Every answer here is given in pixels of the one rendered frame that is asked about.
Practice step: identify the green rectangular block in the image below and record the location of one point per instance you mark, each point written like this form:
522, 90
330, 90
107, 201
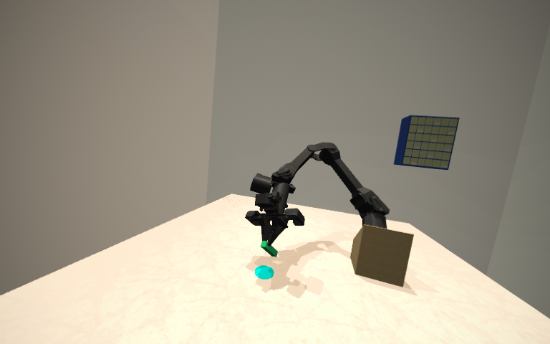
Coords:
270, 250

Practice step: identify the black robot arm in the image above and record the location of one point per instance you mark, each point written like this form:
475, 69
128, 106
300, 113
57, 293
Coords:
371, 208

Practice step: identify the cyan circle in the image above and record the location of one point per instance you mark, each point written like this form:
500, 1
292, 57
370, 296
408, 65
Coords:
264, 272

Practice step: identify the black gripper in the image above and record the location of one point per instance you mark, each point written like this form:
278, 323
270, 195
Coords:
279, 218

